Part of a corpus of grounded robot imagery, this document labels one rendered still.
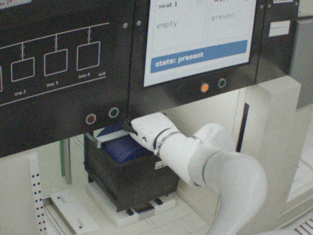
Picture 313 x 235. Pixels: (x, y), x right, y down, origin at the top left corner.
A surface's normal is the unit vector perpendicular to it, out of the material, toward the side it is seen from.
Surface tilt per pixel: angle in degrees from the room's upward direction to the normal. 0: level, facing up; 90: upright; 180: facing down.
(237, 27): 90
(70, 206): 0
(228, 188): 65
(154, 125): 2
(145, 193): 90
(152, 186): 90
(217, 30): 90
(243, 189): 40
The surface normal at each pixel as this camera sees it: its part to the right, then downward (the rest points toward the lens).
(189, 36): 0.55, 0.48
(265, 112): -0.83, 0.25
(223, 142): 0.67, -0.42
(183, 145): -0.22, -0.72
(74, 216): 0.07, -0.84
